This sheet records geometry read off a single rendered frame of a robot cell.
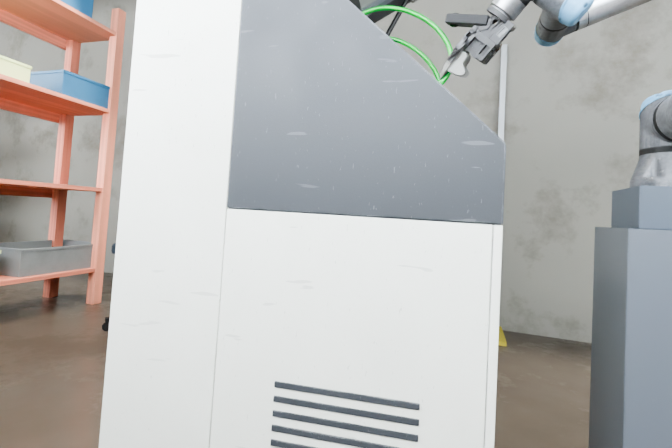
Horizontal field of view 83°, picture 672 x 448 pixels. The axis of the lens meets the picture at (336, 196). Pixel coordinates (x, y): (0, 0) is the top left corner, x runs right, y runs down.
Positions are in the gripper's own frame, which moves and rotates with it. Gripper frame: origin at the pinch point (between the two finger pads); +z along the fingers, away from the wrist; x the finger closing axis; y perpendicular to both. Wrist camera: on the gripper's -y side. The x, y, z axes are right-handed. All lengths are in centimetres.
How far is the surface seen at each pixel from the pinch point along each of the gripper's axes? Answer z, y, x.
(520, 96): -5, -7, 215
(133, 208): 60, -20, -62
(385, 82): 5.2, 2.6, -36.2
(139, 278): 70, -7, -64
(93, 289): 271, -115, 22
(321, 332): 49, 31, -51
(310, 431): 64, 43, -56
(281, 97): 21, -12, -44
